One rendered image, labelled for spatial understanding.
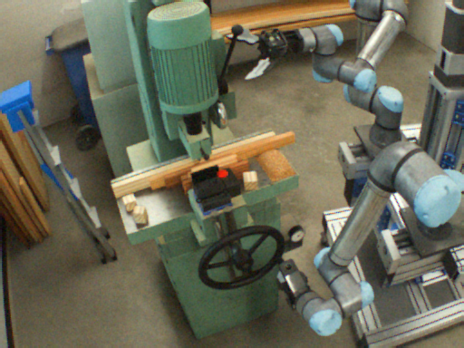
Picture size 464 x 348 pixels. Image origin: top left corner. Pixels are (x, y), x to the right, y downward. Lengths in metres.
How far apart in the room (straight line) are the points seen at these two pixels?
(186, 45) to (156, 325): 1.47
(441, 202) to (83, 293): 1.98
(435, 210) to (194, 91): 0.73
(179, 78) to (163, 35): 0.14
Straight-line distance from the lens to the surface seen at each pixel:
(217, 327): 2.03
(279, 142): 1.53
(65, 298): 2.43
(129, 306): 2.26
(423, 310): 1.98
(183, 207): 1.36
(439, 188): 0.87
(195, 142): 1.33
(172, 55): 1.13
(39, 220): 2.72
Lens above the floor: 1.88
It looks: 43 degrees down
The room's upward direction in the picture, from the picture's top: 6 degrees counter-clockwise
